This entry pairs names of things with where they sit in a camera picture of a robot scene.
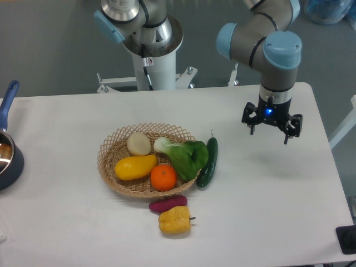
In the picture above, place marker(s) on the orange fruit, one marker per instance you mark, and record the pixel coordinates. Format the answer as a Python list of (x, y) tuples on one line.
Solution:
[(163, 177)]

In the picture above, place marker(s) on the green bok choy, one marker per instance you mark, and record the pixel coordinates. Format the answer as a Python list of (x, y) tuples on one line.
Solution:
[(187, 158)]

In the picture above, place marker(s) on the blue saucepan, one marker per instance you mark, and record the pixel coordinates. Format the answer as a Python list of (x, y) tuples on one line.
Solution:
[(12, 159)]

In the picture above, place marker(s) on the white stand foot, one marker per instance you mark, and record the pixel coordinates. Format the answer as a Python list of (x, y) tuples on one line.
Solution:
[(233, 80)]

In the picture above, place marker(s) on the dark green cucumber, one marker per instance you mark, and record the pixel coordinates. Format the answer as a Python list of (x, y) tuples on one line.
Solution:
[(206, 174)]

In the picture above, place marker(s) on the woven wicker basket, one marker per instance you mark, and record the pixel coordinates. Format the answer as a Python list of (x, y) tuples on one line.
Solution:
[(114, 149)]

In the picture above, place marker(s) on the blue plastic bag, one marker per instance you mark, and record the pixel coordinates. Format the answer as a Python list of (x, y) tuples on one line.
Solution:
[(330, 12)]

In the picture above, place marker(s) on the yellow mango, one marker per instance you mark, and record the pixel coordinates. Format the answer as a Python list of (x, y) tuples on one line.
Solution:
[(135, 167)]

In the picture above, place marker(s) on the white frame right edge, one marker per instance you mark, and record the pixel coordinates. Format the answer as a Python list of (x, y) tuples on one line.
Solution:
[(344, 127)]

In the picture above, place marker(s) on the yellow bell pepper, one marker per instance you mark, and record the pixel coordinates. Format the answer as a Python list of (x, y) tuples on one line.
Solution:
[(175, 221)]

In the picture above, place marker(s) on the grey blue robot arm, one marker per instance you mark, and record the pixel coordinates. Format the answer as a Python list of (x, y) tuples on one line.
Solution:
[(263, 43)]

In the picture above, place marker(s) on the beige potato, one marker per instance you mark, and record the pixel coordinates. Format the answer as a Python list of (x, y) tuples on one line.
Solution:
[(138, 144)]

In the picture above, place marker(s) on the black device at edge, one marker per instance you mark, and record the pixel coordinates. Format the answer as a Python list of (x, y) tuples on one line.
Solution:
[(346, 238)]

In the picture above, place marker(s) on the purple sweet potato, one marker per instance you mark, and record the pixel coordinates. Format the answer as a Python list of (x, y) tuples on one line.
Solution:
[(168, 203)]

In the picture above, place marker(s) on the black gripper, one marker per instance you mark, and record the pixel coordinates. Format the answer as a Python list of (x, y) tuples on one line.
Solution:
[(275, 115)]

